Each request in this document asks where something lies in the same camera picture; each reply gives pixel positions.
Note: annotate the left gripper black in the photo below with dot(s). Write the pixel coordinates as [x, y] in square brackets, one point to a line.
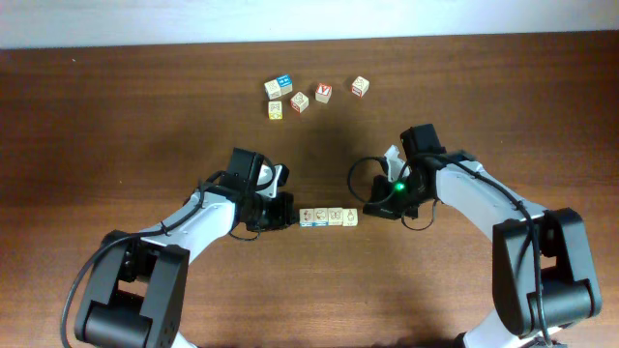
[285, 215]

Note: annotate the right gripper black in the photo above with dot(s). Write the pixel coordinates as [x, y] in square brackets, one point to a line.
[390, 211]

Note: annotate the wooden block green side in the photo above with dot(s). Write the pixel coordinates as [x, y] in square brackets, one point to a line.
[306, 217]

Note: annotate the wooden block baseball picture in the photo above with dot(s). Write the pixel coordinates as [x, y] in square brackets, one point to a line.
[321, 216]

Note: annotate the wooden block butterfly picture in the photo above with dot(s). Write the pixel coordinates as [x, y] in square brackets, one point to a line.
[335, 216]

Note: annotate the wooden block red side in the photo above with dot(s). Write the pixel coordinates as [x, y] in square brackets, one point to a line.
[349, 217]

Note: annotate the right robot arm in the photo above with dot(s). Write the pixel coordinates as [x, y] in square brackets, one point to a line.
[543, 274]

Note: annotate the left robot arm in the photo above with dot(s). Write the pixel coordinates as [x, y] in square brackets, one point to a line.
[136, 282]

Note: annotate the wooden block yellow side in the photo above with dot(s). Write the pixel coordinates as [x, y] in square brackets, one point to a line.
[275, 110]

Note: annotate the wooden block far right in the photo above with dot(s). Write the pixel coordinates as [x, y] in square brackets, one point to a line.
[359, 86]

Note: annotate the wooden block red edge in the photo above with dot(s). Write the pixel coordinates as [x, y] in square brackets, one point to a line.
[299, 102]

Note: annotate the wooden block red V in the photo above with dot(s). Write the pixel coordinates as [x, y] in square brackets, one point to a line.
[323, 92]

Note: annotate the wooden block blue top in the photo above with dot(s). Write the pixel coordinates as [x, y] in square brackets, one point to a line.
[285, 84]

